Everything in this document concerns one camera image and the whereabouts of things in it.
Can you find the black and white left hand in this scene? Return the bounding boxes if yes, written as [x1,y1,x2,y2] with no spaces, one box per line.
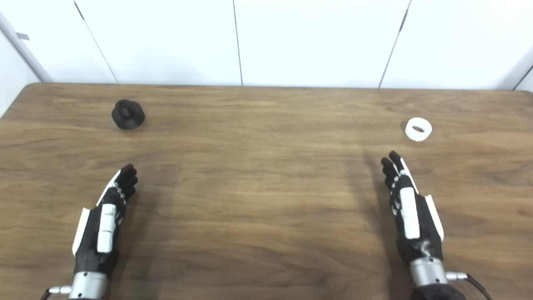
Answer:
[72,164,139,275]

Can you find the black and white right hand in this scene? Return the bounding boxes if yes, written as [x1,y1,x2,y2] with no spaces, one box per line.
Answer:
[381,151,445,265]

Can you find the white ring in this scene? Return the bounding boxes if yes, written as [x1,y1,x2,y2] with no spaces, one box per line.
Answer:
[405,117,433,142]

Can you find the round black part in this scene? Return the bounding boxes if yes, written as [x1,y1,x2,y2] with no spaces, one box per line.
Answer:
[111,99,146,130]

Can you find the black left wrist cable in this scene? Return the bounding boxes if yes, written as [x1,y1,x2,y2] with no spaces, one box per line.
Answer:
[40,285,72,300]

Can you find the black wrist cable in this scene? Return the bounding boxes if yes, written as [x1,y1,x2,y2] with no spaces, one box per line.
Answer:
[40,285,72,300]
[446,272,494,300]

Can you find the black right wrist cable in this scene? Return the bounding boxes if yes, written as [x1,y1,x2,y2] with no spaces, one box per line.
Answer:
[446,272,494,300]

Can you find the grey wall corner post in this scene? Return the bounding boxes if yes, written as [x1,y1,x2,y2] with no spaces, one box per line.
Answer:
[0,12,53,83]

